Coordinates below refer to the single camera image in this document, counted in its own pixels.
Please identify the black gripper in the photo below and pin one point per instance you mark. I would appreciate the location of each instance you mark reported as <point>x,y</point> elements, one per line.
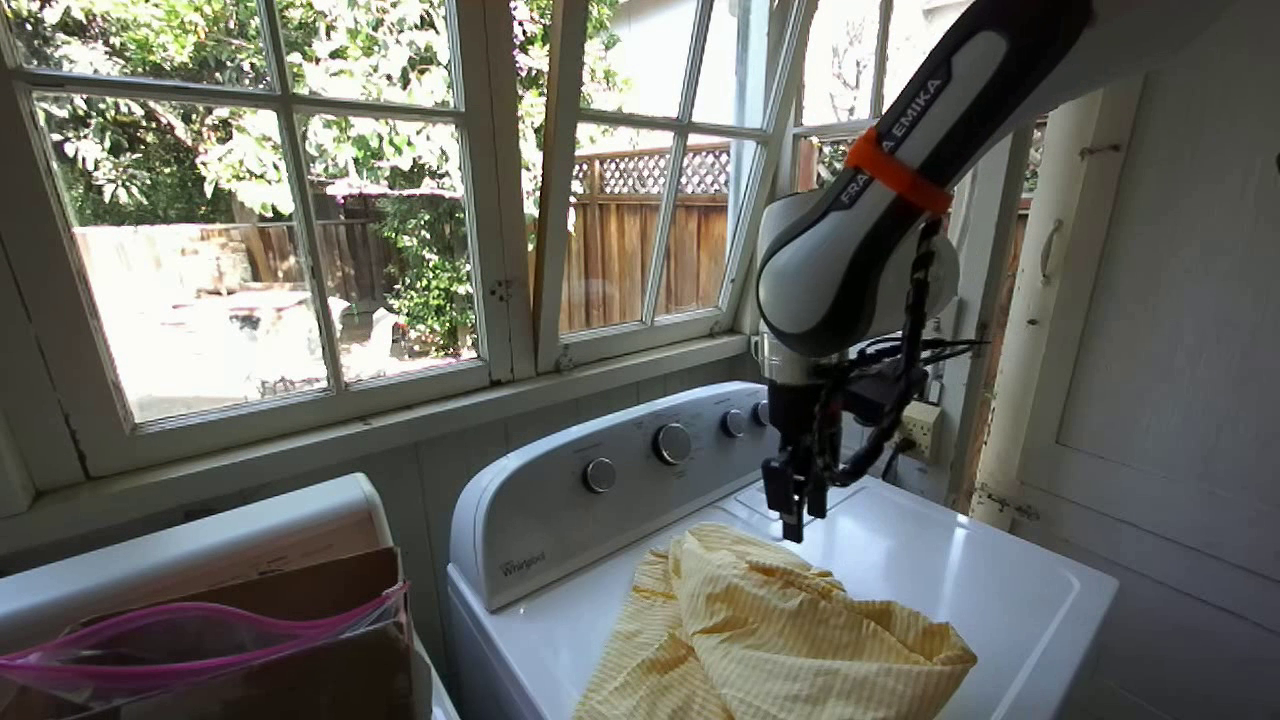
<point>806,462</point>

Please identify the yellow towel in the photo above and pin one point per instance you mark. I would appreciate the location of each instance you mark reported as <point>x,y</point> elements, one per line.
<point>725,624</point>

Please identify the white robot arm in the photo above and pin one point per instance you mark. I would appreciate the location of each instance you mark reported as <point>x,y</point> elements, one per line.
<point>851,275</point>

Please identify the white washing machine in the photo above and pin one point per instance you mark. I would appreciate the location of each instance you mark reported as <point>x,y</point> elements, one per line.
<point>550,537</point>

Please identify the white dryer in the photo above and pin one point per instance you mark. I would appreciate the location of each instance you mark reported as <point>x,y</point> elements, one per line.
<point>188,561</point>

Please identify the brown cardboard box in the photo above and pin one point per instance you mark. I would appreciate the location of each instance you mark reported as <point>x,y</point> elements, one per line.
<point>351,660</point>

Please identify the pink-edged plastic bag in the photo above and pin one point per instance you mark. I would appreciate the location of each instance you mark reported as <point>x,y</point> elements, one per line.
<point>164,647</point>

